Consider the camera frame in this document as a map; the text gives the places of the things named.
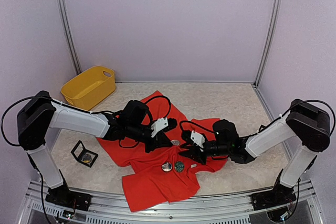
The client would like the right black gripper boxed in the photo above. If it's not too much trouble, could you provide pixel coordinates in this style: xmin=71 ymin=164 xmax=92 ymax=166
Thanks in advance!
xmin=178 ymin=140 xmax=231 ymax=165

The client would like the red t-shirt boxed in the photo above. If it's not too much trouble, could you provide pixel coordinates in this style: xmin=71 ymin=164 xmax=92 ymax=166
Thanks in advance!
xmin=96 ymin=90 xmax=228 ymax=212

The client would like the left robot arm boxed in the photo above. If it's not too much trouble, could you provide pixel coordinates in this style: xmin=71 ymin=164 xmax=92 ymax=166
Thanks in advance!
xmin=1 ymin=90 xmax=177 ymax=211

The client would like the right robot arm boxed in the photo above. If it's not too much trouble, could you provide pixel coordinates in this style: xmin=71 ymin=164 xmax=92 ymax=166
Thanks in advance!
xmin=179 ymin=99 xmax=335 ymax=210

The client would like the green blue round brooch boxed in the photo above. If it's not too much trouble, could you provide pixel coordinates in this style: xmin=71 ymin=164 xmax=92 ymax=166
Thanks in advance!
xmin=174 ymin=161 xmax=184 ymax=173

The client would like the orange blue round brooch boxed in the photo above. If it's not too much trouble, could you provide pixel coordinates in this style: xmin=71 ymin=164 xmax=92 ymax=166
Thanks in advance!
xmin=161 ymin=162 xmax=173 ymax=172

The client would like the left black brooch box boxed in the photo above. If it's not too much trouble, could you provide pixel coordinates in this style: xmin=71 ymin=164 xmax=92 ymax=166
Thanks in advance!
xmin=70 ymin=140 xmax=99 ymax=168

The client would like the yellow plastic basket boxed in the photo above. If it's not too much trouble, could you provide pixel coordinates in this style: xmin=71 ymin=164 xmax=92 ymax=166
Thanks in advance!
xmin=60 ymin=66 xmax=116 ymax=110

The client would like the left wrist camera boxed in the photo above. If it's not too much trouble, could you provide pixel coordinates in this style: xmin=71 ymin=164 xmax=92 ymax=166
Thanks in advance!
xmin=151 ymin=118 xmax=177 ymax=137

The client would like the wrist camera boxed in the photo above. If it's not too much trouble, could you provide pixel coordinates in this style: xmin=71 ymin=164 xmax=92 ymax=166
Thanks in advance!
xmin=181 ymin=130 xmax=206 ymax=150
xmin=151 ymin=118 xmax=177 ymax=137

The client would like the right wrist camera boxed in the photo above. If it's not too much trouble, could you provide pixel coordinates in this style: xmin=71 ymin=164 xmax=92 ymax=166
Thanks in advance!
xmin=181 ymin=130 xmax=206 ymax=150

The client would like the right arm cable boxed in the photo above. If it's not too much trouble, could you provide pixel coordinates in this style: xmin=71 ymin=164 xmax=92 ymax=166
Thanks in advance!
xmin=180 ymin=99 xmax=329 ymax=162

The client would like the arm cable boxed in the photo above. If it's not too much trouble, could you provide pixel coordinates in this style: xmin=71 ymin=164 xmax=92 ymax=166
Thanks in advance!
xmin=180 ymin=99 xmax=329 ymax=162
xmin=0 ymin=95 xmax=172 ymax=148

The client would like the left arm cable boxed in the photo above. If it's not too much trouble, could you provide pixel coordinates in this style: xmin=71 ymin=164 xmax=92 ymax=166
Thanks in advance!
xmin=0 ymin=95 xmax=172 ymax=148

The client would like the front aluminium rail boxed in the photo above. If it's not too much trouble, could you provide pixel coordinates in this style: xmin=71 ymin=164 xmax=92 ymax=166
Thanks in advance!
xmin=15 ymin=180 xmax=325 ymax=223

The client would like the right aluminium frame post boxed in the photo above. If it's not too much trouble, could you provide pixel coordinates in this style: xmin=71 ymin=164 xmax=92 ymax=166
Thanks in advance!
xmin=254 ymin=0 xmax=281 ymax=89

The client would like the aluminium frame post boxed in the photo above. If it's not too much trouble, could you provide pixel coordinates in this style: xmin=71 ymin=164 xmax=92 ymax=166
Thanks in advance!
xmin=57 ymin=0 xmax=82 ymax=75
xmin=254 ymin=0 xmax=281 ymax=89

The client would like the left aluminium frame post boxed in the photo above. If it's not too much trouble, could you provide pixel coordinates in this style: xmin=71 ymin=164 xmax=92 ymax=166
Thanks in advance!
xmin=57 ymin=0 xmax=82 ymax=75

